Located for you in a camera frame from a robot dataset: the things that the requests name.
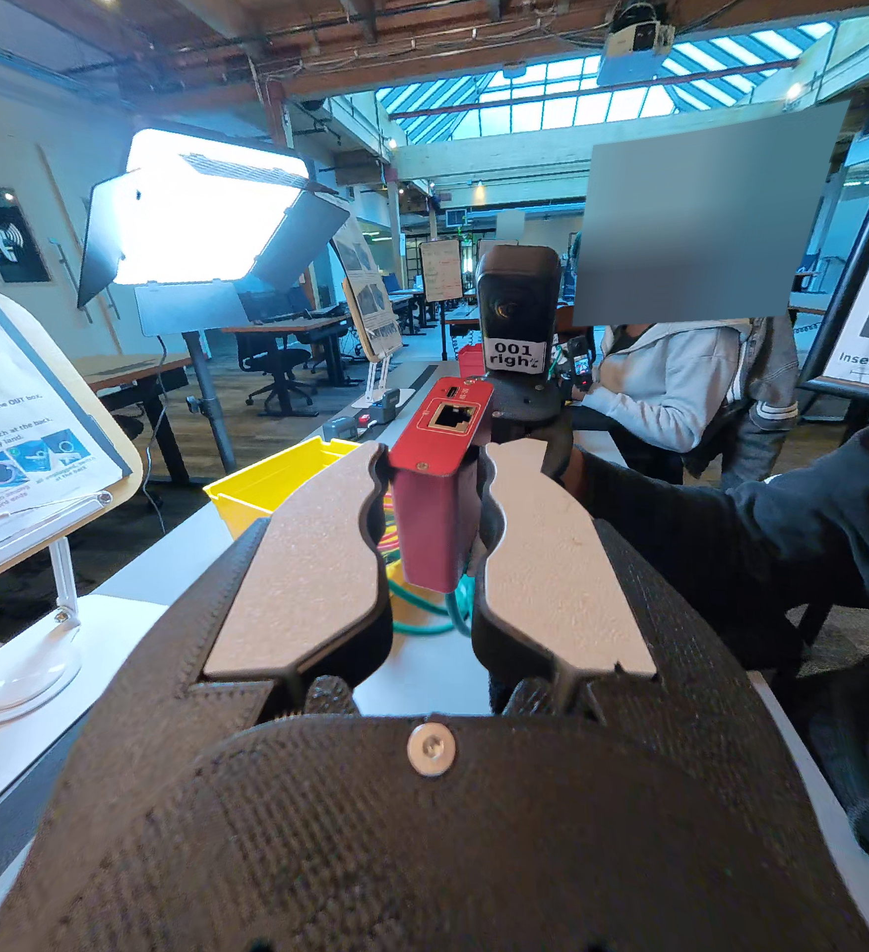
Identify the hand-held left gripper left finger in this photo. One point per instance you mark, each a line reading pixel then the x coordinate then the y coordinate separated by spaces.
pixel 300 565

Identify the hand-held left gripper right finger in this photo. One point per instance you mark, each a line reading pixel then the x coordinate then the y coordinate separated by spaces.
pixel 561 565

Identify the red ethernet adapter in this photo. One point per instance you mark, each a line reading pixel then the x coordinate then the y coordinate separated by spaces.
pixel 427 520

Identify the person's right forearm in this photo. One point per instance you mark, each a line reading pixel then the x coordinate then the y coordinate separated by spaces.
pixel 739 535

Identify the small red bin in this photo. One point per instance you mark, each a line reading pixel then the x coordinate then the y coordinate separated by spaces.
pixel 472 361

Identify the whiteboard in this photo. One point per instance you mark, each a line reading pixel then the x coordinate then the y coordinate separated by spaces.
pixel 442 268

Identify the grey button box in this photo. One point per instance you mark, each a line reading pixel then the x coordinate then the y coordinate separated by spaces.
pixel 345 430
pixel 386 407

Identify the poster board easel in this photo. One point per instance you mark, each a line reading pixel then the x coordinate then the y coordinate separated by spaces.
pixel 364 282

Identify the black office chair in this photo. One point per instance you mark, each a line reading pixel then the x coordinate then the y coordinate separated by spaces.
pixel 274 357

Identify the wooden desk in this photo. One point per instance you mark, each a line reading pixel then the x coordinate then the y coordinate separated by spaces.
pixel 129 364
pixel 286 324

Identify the ceiling projector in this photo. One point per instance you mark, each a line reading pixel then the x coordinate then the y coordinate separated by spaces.
pixel 635 44

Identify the small black handheld camera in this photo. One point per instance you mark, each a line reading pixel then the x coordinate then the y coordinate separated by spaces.
pixel 579 364

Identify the wall poster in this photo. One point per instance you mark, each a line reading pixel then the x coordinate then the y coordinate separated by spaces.
pixel 10 238

